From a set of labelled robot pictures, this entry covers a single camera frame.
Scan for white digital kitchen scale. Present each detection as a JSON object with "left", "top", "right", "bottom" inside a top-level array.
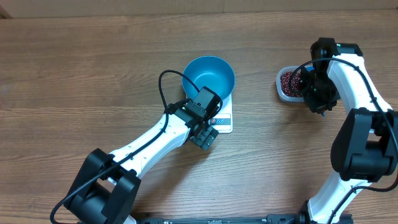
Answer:
[{"left": 185, "top": 93, "right": 234, "bottom": 134}]

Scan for blue metal bowl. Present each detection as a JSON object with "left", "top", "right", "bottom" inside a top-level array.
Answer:
[{"left": 183, "top": 55, "right": 236, "bottom": 100}]

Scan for red adzuki beans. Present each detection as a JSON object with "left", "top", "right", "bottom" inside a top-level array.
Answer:
[{"left": 280, "top": 71, "right": 301, "bottom": 98}]

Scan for blue plastic measuring scoop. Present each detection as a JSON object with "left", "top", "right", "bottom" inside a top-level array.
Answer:
[{"left": 299, "top": 66, "right": 325, "bottom": 116}]

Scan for clear plastic food container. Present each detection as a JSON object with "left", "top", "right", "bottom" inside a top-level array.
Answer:
[{"left": 275, "top": 66, "right": 303, "bottom": 103}]

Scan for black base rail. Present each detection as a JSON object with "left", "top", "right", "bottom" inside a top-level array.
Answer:
[{"left": 137, "top": 214, "right": 310, "bottom": 224}]

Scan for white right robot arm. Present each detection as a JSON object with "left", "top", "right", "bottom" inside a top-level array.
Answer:
[{"left": 294, "top": 37, "right": 397, "bottom": 223}]

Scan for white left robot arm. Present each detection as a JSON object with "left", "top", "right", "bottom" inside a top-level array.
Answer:
[{"left": 60, "top": 98, "right": 223, "bottom": 223}]

